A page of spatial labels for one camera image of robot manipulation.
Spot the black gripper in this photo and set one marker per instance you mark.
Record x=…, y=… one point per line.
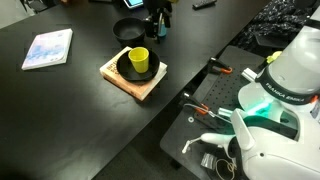
x=160, y=6

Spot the bright yellow plastic cup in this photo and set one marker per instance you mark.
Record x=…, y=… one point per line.
x=139, y=60

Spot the black bowl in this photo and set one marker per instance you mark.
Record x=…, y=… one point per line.
x=128, y=30
x=125, y=68

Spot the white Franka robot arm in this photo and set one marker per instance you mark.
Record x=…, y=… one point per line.
x=283, y=126

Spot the white and orange book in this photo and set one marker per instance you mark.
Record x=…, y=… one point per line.
x=140, y=88

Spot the black remote control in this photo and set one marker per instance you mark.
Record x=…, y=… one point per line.
x=204, y=3

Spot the orange and black clamp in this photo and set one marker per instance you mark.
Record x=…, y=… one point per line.
x=220, y=66

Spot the small metal washer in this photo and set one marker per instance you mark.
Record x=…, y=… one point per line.
x=190, y=119

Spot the white plastic block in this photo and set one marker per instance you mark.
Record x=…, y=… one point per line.
x=248, y=74

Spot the blue and white booklet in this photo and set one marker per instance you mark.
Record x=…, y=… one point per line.
x=48, y=49

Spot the short metal cylinder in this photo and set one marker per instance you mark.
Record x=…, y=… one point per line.
x=225, y=112

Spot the black speckled fabric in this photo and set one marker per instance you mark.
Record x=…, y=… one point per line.
x=273, y=23

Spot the yellow green plastic object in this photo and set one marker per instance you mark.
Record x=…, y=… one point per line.
x=274, y=57

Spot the small clear plastic bag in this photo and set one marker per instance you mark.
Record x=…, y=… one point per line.
x=207, y=160

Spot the orange plastic piece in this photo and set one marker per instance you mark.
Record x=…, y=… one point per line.
x=314, y=99

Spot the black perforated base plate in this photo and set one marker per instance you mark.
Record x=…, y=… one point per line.
x=223, y=90

